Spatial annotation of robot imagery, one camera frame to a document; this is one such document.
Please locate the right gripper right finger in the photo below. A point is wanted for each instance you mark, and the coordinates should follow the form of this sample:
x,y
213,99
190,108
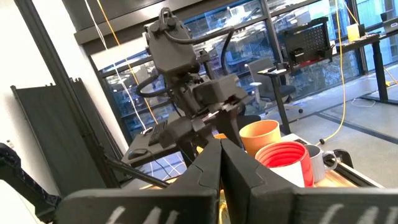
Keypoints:
x,y
264,202

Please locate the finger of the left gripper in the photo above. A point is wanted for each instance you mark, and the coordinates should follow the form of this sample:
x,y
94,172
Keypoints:
x,y
183,133
231,124

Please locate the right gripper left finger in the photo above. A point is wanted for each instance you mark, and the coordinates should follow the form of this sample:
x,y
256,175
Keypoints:
x,y
186,202

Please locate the terracotta tall cup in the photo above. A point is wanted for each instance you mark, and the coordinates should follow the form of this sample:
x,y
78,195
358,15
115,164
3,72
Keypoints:
x,y
259,137

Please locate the red ribbed cup white label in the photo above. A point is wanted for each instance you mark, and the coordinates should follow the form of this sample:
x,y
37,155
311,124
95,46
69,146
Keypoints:
x,y
283,155

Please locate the grey mug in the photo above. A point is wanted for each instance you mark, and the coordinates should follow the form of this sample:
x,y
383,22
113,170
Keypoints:
x,y
317,165

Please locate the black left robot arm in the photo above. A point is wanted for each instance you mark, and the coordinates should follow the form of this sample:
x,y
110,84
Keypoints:
x,y
171,46

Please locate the black keyboard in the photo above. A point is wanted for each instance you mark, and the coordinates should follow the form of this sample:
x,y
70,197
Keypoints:
x,y
157,133

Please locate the grey desk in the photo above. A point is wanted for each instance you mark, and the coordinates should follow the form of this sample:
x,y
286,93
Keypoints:
x,y
140,143

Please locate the black computer mouse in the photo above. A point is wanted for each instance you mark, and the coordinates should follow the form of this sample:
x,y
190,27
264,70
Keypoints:
x,y
139,152

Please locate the black standing desk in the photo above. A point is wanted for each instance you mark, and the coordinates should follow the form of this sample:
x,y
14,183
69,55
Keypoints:
x,y
281,102

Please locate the grey office chair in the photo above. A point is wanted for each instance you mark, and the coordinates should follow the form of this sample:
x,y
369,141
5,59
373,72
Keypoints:
x,y
264,77

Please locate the black pegboard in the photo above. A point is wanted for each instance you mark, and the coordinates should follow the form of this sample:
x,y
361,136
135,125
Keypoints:
x,y
308,40

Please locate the dark folding panel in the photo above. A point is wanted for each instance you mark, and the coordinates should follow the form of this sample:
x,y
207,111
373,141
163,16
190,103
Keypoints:
x,y
53,133

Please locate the yellow container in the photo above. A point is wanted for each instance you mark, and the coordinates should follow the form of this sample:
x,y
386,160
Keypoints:
x,y
353,32

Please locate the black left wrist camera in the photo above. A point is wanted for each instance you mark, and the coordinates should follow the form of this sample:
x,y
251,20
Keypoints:
x,y
217,90

